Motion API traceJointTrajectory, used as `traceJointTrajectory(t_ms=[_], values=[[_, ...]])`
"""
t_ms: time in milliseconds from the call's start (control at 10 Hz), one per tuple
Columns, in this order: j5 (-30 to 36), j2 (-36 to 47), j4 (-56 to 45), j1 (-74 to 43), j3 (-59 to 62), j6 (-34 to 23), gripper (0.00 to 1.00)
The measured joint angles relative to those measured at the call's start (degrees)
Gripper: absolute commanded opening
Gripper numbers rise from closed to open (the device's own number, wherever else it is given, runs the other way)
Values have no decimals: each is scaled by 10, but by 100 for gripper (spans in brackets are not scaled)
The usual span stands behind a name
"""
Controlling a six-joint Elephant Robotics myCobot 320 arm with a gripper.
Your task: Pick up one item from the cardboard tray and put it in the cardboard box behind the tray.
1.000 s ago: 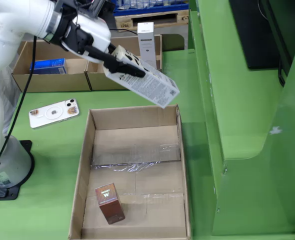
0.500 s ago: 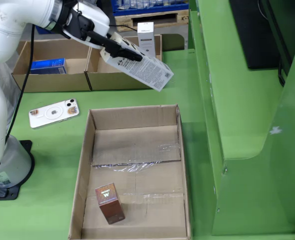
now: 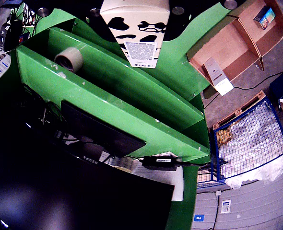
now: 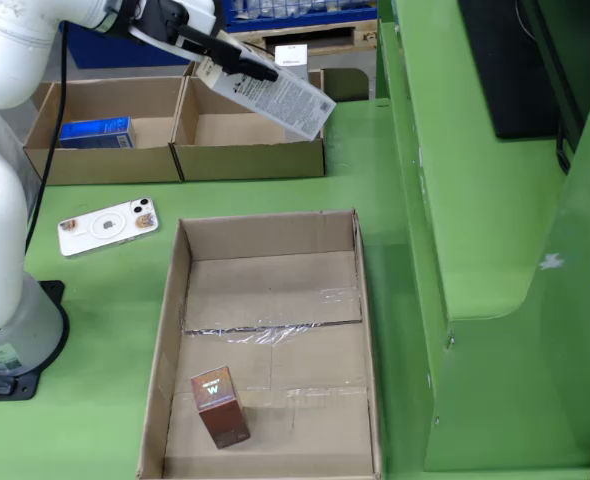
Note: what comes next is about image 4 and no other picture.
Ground green metal cabinet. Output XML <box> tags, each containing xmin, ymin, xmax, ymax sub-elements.
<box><xmin>374</xmin><ymin>0</ymin><xmax>590</xmax><ymax>474</ymax></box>

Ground blue plastic bin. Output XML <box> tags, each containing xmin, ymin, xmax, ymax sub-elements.
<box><xmin>62</xmin><ymin>22</ymin><xmax>202</xmax><ymax>69</ymax></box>

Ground dark green rounded panel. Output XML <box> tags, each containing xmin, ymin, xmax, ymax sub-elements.
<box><xmin>323</xmin><ymin>67</ymin><xmax>371</xmax><ymax>103</ymax></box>

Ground blue product box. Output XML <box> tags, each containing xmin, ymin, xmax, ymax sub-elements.
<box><xmin>58</xmin><ymin>116</ymin><xmax>137</xmax><ymax>150</ymax></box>

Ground open cardboard box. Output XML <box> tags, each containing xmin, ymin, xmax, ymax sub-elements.
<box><xmin>167</xmin><ymin>55</ymin><xmax>327</xmax><ymax>182</ymax></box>
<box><xmin>23</xmin><ymin>75</ymin><xmax>186</xmax><ymax>186</ymax></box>

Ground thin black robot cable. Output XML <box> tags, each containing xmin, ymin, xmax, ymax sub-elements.
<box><xmin>0</xmin><ymin>19</ymin><xmax>71</xmax><ymax>369</ymax></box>

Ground dark flat panel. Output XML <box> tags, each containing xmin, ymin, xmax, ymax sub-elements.
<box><xmin>458</xmin><ymin>0</ymin><xmax>562</xmax><ymax>140</ymax></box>

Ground smartphone in clear case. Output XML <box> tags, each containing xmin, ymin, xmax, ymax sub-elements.
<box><xmin>57</xmin><ymin>196</ymin><xmax>160</xmax><ymax>259</ymax></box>

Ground blue wire mesh crate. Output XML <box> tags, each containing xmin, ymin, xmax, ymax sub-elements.
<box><xmin>222</xmin><ymin>0</ymin><xmax>379</xmax><ymax>32</ymax></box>

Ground black panel cable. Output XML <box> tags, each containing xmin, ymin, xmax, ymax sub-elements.
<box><xmin>556</xmin><ymin>117</ymin><xmax>575</xmax><ymax>175</ymax></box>

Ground wooden pallet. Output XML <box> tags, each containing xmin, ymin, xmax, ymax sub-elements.
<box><xmin>228</xmin><ymin>17</ymin><xmax>379</xmax><ymax>65</ymax></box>

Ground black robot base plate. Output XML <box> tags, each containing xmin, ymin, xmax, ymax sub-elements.
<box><xmin>0</xmin><ymin>279</ymin><xmax>71</xmax><ymax>402</ymax></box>

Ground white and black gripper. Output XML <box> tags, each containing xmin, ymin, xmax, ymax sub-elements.
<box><xmin>122</xmin><ymin>0</ymin><xmax>280</xmax><ymax>84</ymax></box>

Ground shallow cardboard tray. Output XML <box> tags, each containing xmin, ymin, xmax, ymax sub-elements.
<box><xmin>135</xmin><ymin>208</ymin><xmax>384</xmax><ymax>480</ymax></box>

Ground brown box with W print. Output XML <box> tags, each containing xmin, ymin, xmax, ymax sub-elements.
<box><xmin>189</xmin><ymin>366</ymin><xmax>252</xmax><ymax>450</ymax></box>

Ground cow print hand cream box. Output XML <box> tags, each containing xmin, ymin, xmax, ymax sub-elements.
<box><xmin>194</xmin><ymin>37</ymin><xmax>337</xmax><ymax>143</ymax></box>

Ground tall white and grey box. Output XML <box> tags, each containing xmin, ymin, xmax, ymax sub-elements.
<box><xmin>273</xmin><ymin>43</ymin><xmax>310</xmax><ymax>84</ymax></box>

